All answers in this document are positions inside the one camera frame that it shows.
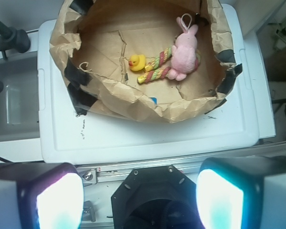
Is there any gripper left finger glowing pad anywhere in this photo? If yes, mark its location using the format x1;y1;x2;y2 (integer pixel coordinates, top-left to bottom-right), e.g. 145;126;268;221
0;162;84;229

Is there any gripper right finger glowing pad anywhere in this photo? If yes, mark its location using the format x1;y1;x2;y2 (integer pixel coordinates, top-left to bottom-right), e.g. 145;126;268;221
196;156;286;229

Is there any yellow rubber duck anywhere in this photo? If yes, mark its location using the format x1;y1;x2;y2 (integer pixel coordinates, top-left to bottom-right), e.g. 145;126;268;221
128;54;146;72

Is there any white plastic bin lid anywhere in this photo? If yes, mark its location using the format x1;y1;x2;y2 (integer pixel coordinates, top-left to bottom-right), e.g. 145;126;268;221
37;4;259;165

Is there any clear plastic container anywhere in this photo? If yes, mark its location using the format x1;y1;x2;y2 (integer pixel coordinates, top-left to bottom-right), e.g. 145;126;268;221
5;84;40;126

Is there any pink plush bunny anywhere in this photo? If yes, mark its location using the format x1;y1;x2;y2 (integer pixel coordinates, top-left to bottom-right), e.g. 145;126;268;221
167;13;198;81

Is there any black clamp knob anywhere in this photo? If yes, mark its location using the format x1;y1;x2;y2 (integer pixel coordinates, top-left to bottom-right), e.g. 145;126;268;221
0;21;31;61

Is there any brown paper bag bin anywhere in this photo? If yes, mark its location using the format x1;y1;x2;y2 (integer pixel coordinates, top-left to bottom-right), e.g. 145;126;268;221
50;0;243;123

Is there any metal corner bracket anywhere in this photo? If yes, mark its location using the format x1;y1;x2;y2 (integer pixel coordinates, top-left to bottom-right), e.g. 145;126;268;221
82;201;96;222

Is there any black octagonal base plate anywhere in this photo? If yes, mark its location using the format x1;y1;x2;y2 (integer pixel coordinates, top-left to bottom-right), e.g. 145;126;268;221
111;165;203;229

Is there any multicolour twisted rope toy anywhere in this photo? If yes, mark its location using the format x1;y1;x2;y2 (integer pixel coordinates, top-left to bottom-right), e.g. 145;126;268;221
136;47;202;84

